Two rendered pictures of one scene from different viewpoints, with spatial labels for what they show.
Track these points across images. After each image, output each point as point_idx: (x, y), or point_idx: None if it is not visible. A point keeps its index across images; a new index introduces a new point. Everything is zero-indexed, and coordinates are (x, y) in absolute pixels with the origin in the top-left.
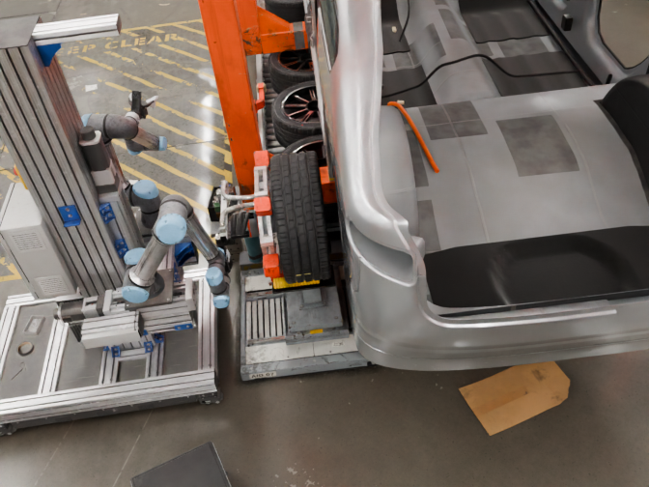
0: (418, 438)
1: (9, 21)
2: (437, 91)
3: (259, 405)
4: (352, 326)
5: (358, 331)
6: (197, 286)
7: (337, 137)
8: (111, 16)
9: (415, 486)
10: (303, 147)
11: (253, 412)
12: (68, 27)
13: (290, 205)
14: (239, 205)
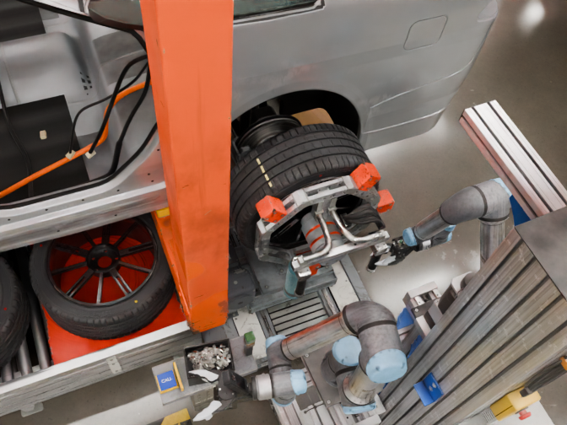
0: (379, 172)
1: (555, 267)
2: (20, 95)
3: (396, 301)
4: (424, 123)
5: (448, 102)
6: (301, 394)
7: (415, 1)
8: (476, 115)
9: (418, 169)
10: (64, 293)
11: (404, 303)
12: (531, 160)
13: (356, 151)
14: (342, 225)
